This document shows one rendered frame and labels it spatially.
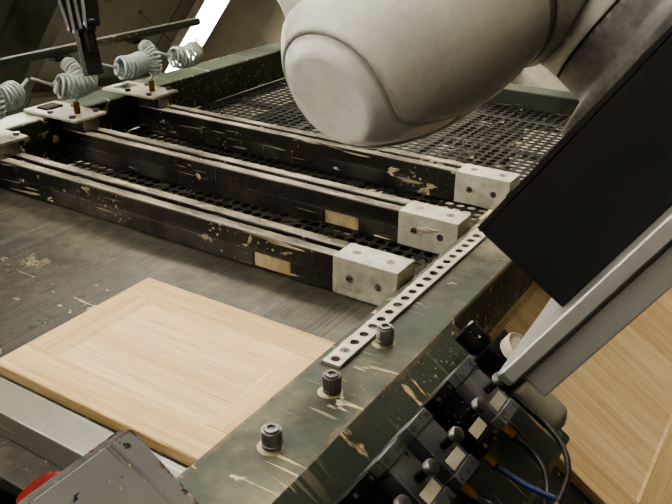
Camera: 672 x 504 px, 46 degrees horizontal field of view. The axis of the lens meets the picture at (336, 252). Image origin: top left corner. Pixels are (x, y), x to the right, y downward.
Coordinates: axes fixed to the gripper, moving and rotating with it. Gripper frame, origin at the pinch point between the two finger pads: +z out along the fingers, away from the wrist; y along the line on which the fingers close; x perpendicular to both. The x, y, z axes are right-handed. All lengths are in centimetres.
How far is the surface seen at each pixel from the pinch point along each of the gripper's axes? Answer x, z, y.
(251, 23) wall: 387, -54, -457
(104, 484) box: -44, 37, 76
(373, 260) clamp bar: 25, 41, 34
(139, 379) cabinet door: -17, 47, 28
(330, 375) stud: -3, 47, 53
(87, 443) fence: -30, 48, 39
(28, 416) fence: -33, 46, 30
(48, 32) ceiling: 168, -52, -390
